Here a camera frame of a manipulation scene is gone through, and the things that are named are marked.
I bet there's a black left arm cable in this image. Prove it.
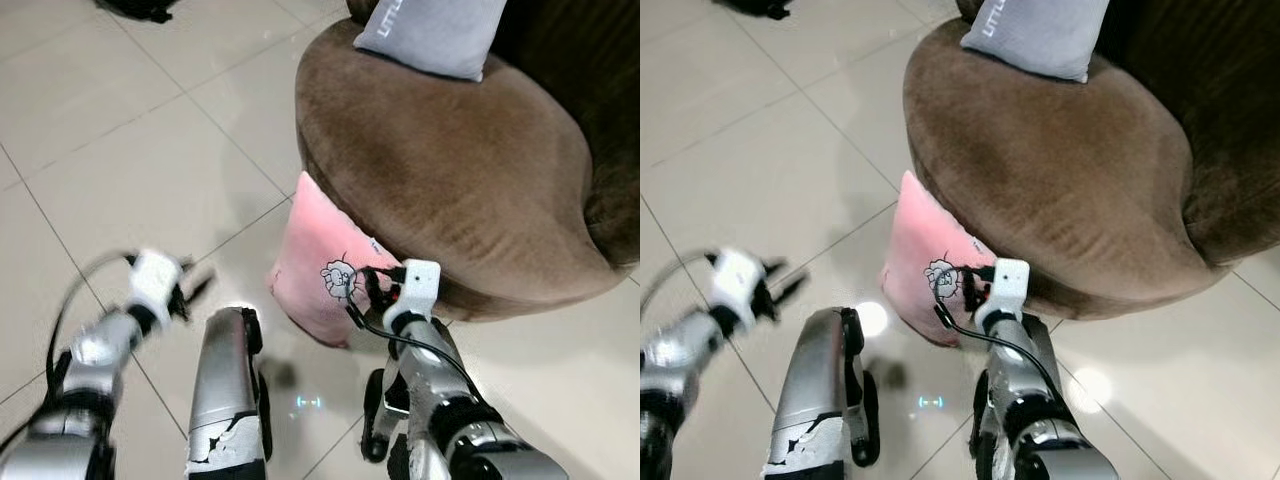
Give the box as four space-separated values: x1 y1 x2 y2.
44 249 139 386
640 248 719 313

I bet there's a black object on floor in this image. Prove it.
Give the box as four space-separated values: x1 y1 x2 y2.
714 0 793 20
95 0 183 24

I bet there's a grey pillow with white lettering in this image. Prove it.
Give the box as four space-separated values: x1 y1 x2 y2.
353 0 510 83
960 0 1114 84

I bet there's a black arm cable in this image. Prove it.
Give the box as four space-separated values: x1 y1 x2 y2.
343 264 481 401
640 248 719 313
933 262 1063 399
44 249 139 386

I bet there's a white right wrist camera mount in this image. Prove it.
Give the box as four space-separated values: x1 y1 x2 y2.
974 259 1032 331
384 259 444 333

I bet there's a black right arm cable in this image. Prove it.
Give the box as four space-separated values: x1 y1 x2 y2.
933 262 1063 399
343 264 481 401

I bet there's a pink pillow with sheep drawing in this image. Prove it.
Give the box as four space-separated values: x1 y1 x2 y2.
267 170 407 350
880 170 1001 350

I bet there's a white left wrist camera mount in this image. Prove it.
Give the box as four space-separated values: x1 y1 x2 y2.
127 249 187 323
707 247 767 317

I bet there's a brown velvet sofa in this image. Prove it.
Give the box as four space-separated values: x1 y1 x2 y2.
295 0 641 324
902 0 1280 322

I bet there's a black right robot leg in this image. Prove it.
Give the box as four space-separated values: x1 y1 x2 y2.
360 367 413 467
964 368 1003 465

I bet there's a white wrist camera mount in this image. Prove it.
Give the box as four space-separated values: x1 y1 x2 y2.
707 247 767 317
974 259 1032 331
127 249 187 323
384 259 444 333

